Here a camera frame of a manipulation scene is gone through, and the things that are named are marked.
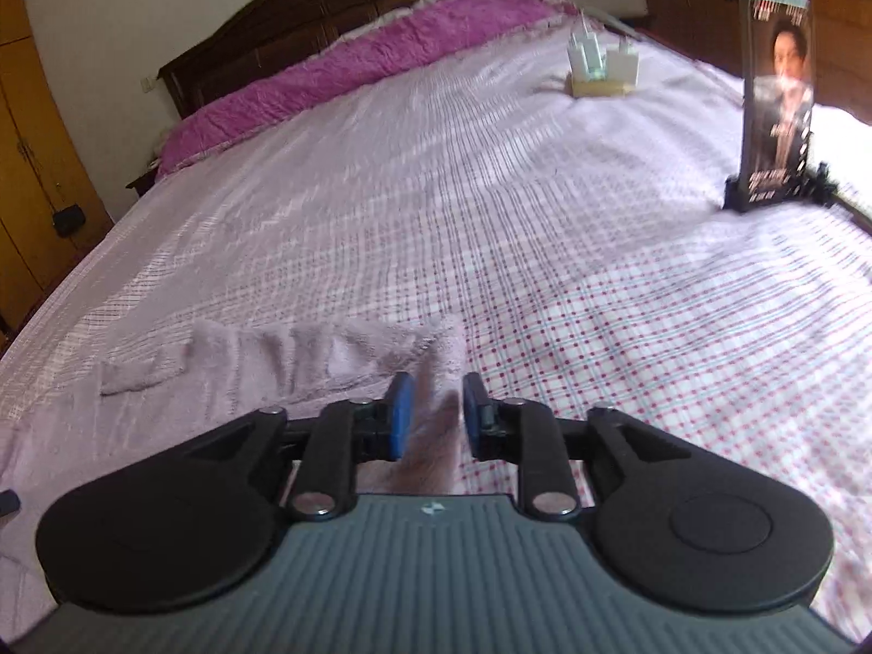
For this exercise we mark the smartphone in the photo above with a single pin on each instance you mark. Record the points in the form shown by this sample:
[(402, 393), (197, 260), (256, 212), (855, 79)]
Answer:
[(783, 82)]

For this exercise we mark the white charger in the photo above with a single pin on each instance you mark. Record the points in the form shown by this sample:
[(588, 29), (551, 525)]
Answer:
[(625, 68), (586, 54)]

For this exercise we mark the dark wooden headboard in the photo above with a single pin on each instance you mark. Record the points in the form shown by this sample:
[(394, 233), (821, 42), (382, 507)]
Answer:
[(306, 7)]

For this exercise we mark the cream power strip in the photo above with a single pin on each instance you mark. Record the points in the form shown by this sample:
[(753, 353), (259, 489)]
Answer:
[(599, 88)]

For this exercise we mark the pink knitted sweater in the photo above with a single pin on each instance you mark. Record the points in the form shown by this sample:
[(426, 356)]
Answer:
[(306, 354)]

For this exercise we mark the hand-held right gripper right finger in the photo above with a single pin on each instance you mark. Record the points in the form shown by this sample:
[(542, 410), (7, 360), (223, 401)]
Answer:
[(471, 415)]

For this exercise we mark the small black bag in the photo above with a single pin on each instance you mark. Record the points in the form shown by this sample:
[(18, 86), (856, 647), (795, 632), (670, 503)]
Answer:
[(69, 221)]

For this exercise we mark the black phone stand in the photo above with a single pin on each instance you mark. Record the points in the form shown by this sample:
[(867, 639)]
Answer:
[(817, 185)]

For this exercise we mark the checked bed sheet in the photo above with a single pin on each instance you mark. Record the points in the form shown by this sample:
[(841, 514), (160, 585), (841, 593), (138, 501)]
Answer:
[(477, 218)]

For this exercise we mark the purple fluffy blanket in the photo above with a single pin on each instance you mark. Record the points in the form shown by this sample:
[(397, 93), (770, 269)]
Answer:
[(340, 68)]

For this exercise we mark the yellow wooden wardrobe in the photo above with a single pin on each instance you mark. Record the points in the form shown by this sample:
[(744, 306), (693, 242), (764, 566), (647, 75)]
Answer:
[(27, 150)]

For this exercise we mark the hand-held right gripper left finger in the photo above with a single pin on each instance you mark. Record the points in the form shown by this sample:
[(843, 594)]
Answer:
[(402, 415)]

